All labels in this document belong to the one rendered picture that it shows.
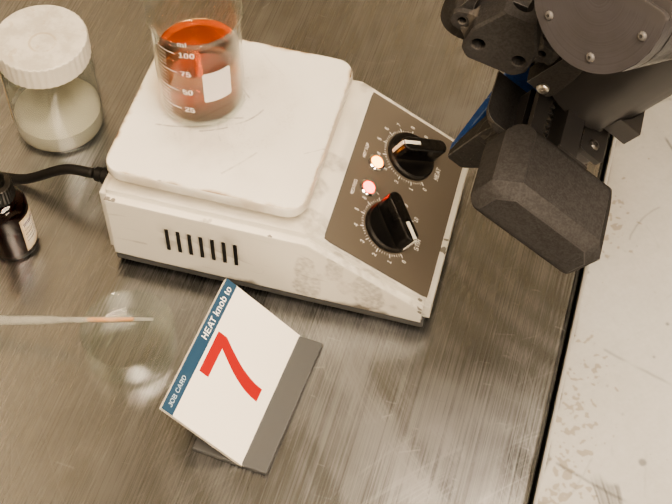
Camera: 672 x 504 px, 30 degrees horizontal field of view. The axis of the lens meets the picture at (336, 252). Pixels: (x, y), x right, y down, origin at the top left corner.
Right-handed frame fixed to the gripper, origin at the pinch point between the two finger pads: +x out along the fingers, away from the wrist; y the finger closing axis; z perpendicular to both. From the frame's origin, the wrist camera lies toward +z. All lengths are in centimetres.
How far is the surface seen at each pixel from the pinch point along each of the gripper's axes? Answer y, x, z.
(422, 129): -10.1, 13.6, -2.7
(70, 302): 5.5, 27.7, 9.1
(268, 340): 5.4, 19.2, -0.4
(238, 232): 1.9, 16.9, 4.6
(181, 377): 10.5, 19.2, 3.6
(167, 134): -1.8, 17.9, 10.6
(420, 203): -4.9, 13.5, -4.1
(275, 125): -4.3, 14.6, 5.9
